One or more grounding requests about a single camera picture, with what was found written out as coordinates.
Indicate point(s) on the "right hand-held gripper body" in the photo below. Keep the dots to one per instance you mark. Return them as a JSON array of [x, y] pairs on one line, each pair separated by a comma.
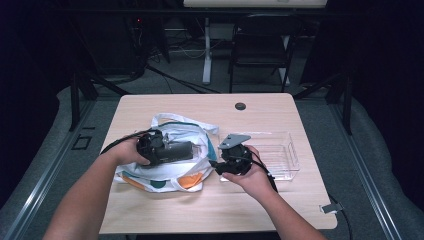
[[235, 156]]

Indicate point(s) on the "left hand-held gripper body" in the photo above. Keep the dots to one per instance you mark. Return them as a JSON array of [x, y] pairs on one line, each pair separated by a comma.
[[163, 150]]

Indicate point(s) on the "white spotted tote bag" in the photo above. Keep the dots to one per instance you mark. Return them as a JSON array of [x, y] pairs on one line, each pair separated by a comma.
[[173, 173]]

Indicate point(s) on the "person's right hand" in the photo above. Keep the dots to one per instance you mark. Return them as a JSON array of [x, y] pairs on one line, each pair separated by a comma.
[[253, 181]]

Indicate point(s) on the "person's left hand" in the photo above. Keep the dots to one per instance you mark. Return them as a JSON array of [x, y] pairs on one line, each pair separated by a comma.
[[126, 151]]

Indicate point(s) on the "clear plastic tray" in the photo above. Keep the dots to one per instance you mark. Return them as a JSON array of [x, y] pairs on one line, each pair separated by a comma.
[[276, 156]]

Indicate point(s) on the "round black table grommet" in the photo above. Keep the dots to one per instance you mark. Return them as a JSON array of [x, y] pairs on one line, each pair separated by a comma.
[[240, 106]]

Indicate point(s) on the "black metal stand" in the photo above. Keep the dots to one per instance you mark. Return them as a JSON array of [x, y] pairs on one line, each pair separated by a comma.
[[81, 96], [336, 96]]

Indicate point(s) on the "black chair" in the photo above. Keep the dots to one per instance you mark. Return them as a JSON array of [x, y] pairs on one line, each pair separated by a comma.
[[263, 50]]

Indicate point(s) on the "dark computer tower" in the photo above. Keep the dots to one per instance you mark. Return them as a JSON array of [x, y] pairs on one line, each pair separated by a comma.
[[110, 43]]

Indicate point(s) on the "white desk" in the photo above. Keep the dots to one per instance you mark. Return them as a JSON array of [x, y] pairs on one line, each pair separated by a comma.
[[233, 3]]

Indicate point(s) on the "grey metal table bracket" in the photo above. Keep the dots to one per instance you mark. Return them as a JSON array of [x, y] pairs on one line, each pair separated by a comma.
[[330, 208]]

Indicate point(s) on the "aluminium floor rail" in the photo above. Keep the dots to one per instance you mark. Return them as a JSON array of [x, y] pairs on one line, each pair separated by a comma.
[[366, 173], [43, 176]]

